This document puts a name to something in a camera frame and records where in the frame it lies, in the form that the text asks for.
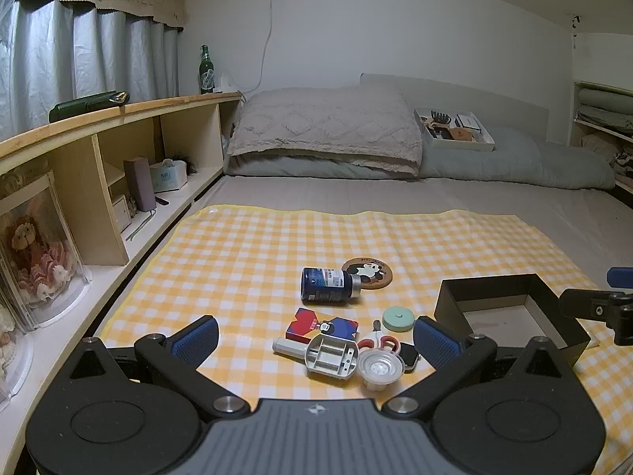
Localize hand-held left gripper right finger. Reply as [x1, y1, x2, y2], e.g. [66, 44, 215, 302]
[384, 315, 565, 419]

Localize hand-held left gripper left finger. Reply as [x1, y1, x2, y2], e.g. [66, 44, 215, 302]
[68, 315, 252, 419]

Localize mint green tape measure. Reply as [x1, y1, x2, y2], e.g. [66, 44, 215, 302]
[382, 307, 415, 332]

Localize white and orange scissors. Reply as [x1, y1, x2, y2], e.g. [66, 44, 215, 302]
[357, 321, 399, 354]

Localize black cardboard box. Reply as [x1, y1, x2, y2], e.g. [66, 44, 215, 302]
[434, 273, 591, 368]

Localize round panda coaster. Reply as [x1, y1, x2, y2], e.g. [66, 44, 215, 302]
[341, 257, 394, 289]

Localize grey plastic holder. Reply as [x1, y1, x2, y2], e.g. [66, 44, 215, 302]
[273, 332, 359, 382]

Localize red and blue card box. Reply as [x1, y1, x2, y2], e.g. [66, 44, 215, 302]
[285, 308, 359, 343]

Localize dark blue supplement bottle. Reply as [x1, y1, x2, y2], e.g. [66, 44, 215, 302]
[301, 267, 363, 305]

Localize yellow checked mat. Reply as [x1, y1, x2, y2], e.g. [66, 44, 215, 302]
[94, 205, 633, 475]

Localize thin grey sticks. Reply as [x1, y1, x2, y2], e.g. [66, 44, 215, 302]
[125, 208, 158, 243]

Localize small white case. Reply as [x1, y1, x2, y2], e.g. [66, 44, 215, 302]
[111, 194, 132, 232]

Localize grey pillow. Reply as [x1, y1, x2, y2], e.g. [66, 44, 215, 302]
[419, 126, 616, 190]
[222, 152, 421, 180]

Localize wooden shelf unit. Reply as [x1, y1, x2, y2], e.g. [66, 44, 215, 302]
[0, 90, 244, 475]

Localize white bedside shelf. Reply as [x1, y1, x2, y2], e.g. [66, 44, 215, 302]
[569, 80, 633, 194]

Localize white tissue box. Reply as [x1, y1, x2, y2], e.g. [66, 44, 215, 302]
[149, 158, 189, 194]

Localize purple box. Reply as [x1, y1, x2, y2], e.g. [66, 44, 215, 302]
[123, 157, 158, 213]

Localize folded green bedding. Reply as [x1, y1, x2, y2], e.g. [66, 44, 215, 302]
[576, 88, 633, 132]

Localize clear dome with lion doll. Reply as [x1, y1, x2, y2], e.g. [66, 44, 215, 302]
[0, 171, 94, 330]

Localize white tray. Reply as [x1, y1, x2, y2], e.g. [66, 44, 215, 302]
[413, 107, 496, 152]

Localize cream textured pillow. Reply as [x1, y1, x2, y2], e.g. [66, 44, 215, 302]
[225, 85, 425, 177]

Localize dark green pouch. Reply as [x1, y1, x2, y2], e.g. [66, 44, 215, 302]
[48, 90, 128, 124]

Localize green glass bottle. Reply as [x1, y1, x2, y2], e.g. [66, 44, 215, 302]
[199, 44, 215, 95]

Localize grey curtain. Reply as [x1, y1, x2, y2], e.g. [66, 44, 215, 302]
[0, 0, 181, 142]

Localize white wall cable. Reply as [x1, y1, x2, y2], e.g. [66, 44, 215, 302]
[241, 0, 279, 95]

